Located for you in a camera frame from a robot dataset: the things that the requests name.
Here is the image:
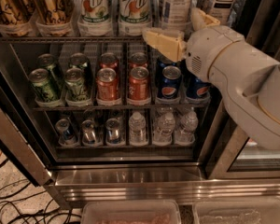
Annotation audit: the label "7up bottle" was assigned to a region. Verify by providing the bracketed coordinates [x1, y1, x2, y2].
[77, 0, 111, 36]
[119, 0, 151, 36]

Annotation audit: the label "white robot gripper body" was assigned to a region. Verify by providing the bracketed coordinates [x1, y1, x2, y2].
[186, 25, 245, 82]

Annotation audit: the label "green can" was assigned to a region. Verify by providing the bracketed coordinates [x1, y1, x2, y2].
[68, 52, 92, 82]
[37, 53, 63, 89]
[64, 68, 90, 102]
[28, 68, 60, 103]

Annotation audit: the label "orange can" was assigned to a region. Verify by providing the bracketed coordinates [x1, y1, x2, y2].
[96, 68, 119, 101]
[129, 66, 149, 101]
[128, 52, 148, 69]
[99, 52, 119, 72]

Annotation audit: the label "back right orange can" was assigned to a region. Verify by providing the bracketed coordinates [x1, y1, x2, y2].
[128, 52, 148, 69]

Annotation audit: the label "front left orange can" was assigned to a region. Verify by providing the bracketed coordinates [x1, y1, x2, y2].
[96, 68, 119, 101]

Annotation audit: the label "left blue silver can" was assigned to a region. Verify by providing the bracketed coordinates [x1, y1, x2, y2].
[55, 119, 77, 145]

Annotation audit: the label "front right green can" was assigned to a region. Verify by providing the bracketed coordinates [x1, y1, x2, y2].
[64, 68, 90, 102]

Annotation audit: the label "middle blue silver can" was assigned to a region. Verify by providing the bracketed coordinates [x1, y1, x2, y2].
[81, 119, 98, 146]

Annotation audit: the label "left clear water bottle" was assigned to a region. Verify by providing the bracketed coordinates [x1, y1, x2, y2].
[129, 112, 147, 146]

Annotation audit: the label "right blue silver can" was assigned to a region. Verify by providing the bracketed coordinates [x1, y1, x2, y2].
[105, 119, 121, 144]

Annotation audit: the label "back left orange can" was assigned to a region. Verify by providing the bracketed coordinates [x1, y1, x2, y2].
[99, 52, 119, 72]

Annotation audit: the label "middle clear water bottle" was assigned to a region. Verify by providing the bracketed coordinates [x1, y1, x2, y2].
[153, 112, 175, 146]

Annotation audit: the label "right clear plastic bin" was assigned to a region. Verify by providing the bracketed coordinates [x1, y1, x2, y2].
[192, 197, 280, 224]

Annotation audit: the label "front right Pepsi can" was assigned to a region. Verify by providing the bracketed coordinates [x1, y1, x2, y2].
[186, 75, 210, 99]

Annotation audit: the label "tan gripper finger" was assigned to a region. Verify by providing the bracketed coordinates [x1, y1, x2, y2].
[190, 7, 220, 31]
[142, 27, 187, 62]

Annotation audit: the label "front left Pepsi can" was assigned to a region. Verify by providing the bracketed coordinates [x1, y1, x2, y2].
[157, 65, 182, 99]

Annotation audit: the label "clear water bottle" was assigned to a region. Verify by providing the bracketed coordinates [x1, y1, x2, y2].
[175, 111, 198, 146]
[129, 112, 147, 146]
[153, 112, 175, 146]

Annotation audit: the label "right 7up bottle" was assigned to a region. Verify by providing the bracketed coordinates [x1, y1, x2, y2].
[119, 0, 151, 36]

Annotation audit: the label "right clear water bottle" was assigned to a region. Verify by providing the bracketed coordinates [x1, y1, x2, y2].
[175, 111, 198, 146]

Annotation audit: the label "left clear plastic bin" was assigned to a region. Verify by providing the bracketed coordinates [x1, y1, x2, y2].
[81, 200, 181, 224]

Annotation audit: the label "back right green can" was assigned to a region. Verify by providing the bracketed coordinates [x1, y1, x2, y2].
[68, 52, 92, 82]

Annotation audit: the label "front right orange can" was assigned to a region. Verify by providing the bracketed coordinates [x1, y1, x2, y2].
[129, 66, 149, 101]

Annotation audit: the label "right gold LaCroix can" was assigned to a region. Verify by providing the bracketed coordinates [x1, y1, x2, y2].
[34, 0, 74, 36]

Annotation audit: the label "stainless steel fridge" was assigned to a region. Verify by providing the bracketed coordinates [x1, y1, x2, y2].
[0, 0, 280, 209]

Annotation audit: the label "front left green can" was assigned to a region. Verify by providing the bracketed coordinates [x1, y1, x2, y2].
[28, 68, 60, 103]

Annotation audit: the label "left 7up bottle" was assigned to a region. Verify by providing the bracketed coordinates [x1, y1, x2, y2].
[77, 0, 111, 36]

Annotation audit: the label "clear plastic bin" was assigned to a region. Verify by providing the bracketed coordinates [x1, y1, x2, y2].
[192, 197, 280, 224]
[81, 200, 181, 224]

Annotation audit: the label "blue silver can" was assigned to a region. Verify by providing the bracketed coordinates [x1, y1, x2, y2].
[55, 119, 77, 145]
[105, 119, 121, 144]
[81, 119, 98, 146]

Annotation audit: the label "white black Teas Tea bottle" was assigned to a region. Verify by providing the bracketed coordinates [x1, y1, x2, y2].
[203, 0, 235, 25]

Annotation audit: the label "back left Pepsi can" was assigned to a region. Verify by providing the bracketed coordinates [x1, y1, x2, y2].
[156, 55, 177, 78]

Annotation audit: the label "left gold LaCroix can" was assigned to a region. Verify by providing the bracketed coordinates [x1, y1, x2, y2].
[0, 0, 34, 37]

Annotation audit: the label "open steel fridge door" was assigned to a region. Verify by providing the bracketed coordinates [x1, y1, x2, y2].
[0, 75, 53, 186]

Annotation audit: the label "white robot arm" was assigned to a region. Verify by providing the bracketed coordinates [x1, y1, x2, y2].
[142, 8, 280, 150]

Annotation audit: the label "pepsi can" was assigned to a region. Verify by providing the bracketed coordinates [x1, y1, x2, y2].
[157, 65, 182, 99]
[186, 75, 210, 99]
[156, 55, 177, 78]

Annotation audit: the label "white blue Teas Tea bottle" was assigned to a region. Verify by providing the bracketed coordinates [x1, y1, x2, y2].
[161, 0, 191, 31]

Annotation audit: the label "gold lacroix can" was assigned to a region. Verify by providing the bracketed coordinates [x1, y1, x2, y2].
[34, 0, 74, 36]
[0, 0, 34, 37]

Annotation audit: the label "back left green can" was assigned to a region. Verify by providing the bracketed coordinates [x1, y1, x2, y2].
[37, 53, 63, 89]

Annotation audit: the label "black floor cables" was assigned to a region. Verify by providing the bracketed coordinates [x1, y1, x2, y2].
[0, 157, 82, 224]

